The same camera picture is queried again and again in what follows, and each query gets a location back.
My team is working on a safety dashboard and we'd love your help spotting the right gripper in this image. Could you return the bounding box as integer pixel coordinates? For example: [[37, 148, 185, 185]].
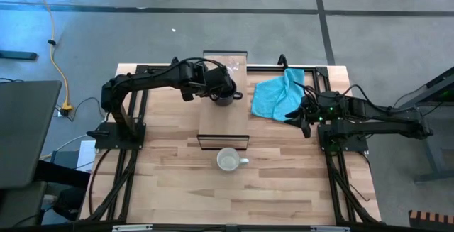
[[284, 92, 336, 139]]

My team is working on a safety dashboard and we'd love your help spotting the black speckled enamel mug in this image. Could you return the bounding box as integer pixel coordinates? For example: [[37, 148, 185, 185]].
[[212, 82, 245, 107]]

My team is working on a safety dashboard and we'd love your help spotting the clear glass footed cup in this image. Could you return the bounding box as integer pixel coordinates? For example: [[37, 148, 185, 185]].
[[226, 56, 241, 72]]

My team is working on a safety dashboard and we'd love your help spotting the teal mug white handle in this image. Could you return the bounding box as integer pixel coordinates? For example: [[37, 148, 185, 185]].
[[216, 147, 250, 172]]

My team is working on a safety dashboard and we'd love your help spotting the blue microfibre cloth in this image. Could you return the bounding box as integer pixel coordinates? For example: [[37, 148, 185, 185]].
[[250, 67, 306, 123]]

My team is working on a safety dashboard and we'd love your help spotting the white paper sheet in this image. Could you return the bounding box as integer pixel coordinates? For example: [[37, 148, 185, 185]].
[[77, 140, 97, 173]]

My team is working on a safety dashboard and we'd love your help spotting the orange black striped box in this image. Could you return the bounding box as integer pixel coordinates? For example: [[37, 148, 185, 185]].
[[408, 209, 454, 231]]

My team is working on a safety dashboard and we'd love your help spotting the black office chair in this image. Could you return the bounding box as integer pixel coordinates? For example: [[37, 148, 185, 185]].
[[33, 159, 92, 222]]

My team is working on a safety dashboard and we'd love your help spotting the grey desk top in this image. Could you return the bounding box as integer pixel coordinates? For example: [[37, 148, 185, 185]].
[[0, 80, 63, 189]]

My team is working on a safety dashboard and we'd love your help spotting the black floor bar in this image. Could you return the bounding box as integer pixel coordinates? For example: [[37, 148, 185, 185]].
[[0, 50, 38, 62]]

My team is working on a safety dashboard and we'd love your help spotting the wooden shelf black frame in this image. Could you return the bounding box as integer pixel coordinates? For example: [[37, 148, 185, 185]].
[[196, 50, 250, 152]]

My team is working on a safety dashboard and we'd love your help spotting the black aluminium rig frame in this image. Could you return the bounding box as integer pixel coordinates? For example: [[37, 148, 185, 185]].
[[79, 53, 382, 226]]

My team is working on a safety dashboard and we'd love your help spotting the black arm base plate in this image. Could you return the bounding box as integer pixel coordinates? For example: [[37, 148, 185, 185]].
[[87, 121, 147, 150], [318, 123, 370, 154]]

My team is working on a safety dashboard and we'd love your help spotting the silver table bracket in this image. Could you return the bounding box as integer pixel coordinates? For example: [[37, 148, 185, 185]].
[[311, 226, 351, 232], [112, 224, 153, 232]]

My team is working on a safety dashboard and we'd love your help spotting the grey metal table frame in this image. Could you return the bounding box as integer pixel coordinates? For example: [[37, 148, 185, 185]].
[[399, 66, 454, 184]]

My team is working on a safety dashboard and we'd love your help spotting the yellow extension cable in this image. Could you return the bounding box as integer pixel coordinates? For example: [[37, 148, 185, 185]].
[[26, 0, 74, 116]]

